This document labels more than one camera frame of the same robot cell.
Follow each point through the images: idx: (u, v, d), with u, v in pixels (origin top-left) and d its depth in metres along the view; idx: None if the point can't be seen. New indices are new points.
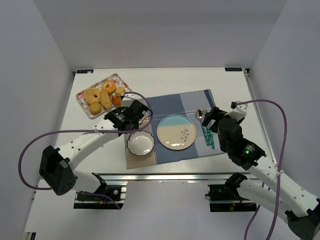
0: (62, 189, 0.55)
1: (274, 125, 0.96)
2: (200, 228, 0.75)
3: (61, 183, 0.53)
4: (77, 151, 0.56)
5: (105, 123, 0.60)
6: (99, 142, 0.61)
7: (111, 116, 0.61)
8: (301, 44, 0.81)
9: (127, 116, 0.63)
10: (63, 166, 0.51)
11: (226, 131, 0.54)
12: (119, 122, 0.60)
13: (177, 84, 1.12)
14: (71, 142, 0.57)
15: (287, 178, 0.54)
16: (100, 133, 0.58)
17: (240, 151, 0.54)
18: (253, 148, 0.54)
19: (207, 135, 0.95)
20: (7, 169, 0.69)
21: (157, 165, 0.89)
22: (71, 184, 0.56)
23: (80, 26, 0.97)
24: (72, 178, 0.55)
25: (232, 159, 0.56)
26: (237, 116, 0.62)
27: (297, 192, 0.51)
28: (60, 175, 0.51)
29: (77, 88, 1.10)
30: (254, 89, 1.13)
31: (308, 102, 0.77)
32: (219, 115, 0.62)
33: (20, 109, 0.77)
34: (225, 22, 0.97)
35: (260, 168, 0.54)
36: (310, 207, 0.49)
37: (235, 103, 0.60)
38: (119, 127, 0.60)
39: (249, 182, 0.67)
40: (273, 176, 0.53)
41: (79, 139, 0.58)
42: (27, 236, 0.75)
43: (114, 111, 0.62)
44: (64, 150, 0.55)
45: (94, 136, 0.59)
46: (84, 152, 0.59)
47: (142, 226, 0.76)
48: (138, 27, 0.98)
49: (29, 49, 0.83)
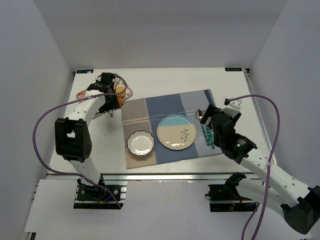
0: (85, 153, 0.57)
1: (274, 125, 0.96)
2: (200, 228, 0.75)
3: (85, 143, 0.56)
4: (84, 113, 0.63)
5: (92, 93, 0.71)
6: (95, 107, 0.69)
7: (92, 87, 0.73)
8: (301, 44, 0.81)
9: (104, 83, 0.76)
10: (80, 123, 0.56)
11: (218, 125, 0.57)
12: (101, 88, 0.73)
13: (177, 84, 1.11)
14: (75, 110, 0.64)
15: (278, 168, 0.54)
16: (93, 97, 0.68)
17: (232, 144, 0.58)
18: (244, 141, 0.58)
19: (206, 135, 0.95)
20: (7, 170, 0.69)
21: (157, 165, 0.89)
22: (89, 147, 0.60)
23: (80, 26, 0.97)
24: (89, 139, 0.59)
25: (226, 152, 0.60)
26: (232, 113, 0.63)
27: (288, 182, 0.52)
28: (82, 132, 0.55)
29: (78, 88, 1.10)
30: (253, 89, 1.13)
31: (308, 102, 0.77)
32: (214, 112, 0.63)
33: (21, 109, 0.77)
34: (225, 23, 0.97)
35: (251, 159, 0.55)
36: (301, 195, 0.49)
37: (228, 100, 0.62)
38: (103, 91, 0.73)
39: (248, 180, 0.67)
40: (263, 167, 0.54)
41: (80, 107, 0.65)
42: (27, 236, 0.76)
43: (93, 84, 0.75)
44: (73, 116, 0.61)
45: (90, 101, 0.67)
46: (88, 116, 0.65)
47: (141, 226, 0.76)
48: (138, 27, 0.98)
49: (28, 49, 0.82)
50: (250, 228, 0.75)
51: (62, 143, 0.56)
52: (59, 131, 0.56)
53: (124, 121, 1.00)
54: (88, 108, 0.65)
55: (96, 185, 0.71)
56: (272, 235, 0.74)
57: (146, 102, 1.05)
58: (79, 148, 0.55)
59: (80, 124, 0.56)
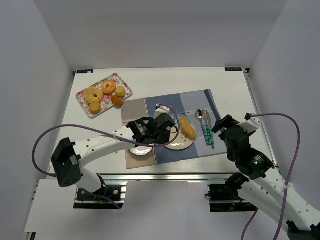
0: (66, 182, 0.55)
1: (275, 126, 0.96)
2: (200, 228, 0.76)
3: (67, 177, 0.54)
4: (90, 152, 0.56)
5: (124, 131, 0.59)
6: (115, 147, 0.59)
7: (134, 125, 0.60)
8: (301, 45, 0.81)
9: (150, 131, 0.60)
10: (72, 162, 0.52)
11: (233, 140, 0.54)
12: (139, 134, 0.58)
13: (177, 84, 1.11)
14: (89, 141, 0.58)
15: (293, 191, 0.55)
16: (117, 139, 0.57)
17: (248, 160, 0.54)
18: (261, 158, 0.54)
19: (207, 135, 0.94)
20: (6, 171, 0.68)
21: (157, 165, 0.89)
22: (75, 179, 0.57)
23: (79, 26, 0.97)
24: (77, 175, 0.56)
25: (240, 168, 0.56)
26: (248, 129, 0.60)
27: (302, 207, 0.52)
28: (67, 170, 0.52)
29: (78, 88, 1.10)
30: (253, 89, 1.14)
31: (309, 103, 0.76)
32: (231, 124, 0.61)
33: (21, 109, 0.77)
34: (225, 23, 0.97)
35: (268, 180, 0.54)
36: (314, 223, 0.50)
37: (250, 115, 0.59)
38: (138, 139, 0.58)
39: (252, 185, 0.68)
40: (279, 189, 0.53)
41: (97, 139, 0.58)
42: (27, 236, 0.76)
43: (138, 122, 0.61)
44: (78, 146, 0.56)
45: (111, 141, 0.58)
46: (96, 154, 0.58)
47: (141, 226, 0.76)
48: (139, 27, 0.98)
49: (28, 48, 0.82)
50: (249, 228, 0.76)
51: (54, 159, 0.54)
52: (59, 147, 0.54)
53: (125, 121, 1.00)
54: (101, 147, 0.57)
55: (91, 194, 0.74)
56: (271, 235, 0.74)
57: (146, 102, 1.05)
58: (59, 176, 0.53)
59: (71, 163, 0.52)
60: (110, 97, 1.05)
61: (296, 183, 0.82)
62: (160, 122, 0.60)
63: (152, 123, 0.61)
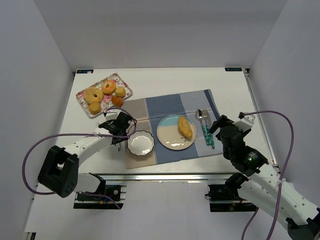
0: (66, 190, 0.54)
1: (275, 126, 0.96)
2: (200, 228, 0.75)
3: (68, 180, 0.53)
4: (83, 149, 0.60)
5: (101, 130, 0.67)
6: (98, 145, 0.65)
7: (105, 125, 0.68)
8: (301, 45, 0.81)
9: (118, 126, 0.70)
10: (71, 160, 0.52)
11: (227, 137, 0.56)
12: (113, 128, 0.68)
13: (177, 84, 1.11)
14: (75, 144, 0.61)
15: (289, 186, 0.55)
16: (99, 136, 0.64)
17: (243, 157, 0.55)
18: (256, 155, 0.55)
19: (207, 135, 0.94)
20: (6, 171, 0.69)
21: (157, 165, 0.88)
22: (74, 184, 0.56)
23: (80, 26, 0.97)
24: (75, 177, 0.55)
25: (235, 165, 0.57)
26: (243, 128, 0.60)
27: (298, 201, 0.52)
28: (68, 171, 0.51)
29: (78, 88, 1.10)
30: (253, 89, 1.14)
31: (309, 102, 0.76)
32: (226, 123, 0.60)
33: (20, 109, 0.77)
34: (225, 23, 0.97)
35: (263, 175, 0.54)
36: (310, 216, 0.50)
37: (243, 113, 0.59)
38: (113, 133, 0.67)
39: (251, 184, 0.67)
40: (274, 184, 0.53)
41: (81, 140, 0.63)
42: (27, 236, 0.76)
43: (105, 122, 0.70)
44: (70, 149, 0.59)
45: (94, 139, 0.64)
46: (86, 153, 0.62)
47: (141, 226, 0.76)
48: (139, 27, 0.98)
49: (28, 49, 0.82)
50: (250, 228, 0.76)
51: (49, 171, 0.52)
52: (52, 156, 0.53)
53: None
54: (89, 145, 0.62)
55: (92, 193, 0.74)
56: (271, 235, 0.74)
57: (146, 102, 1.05)
58: (60, 184, 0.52)
59: (71, 161, 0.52)
60: (110, 97, 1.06)
61: (296, 183, 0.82)
62: (122, 119, 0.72)
63: (116, 121, 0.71)
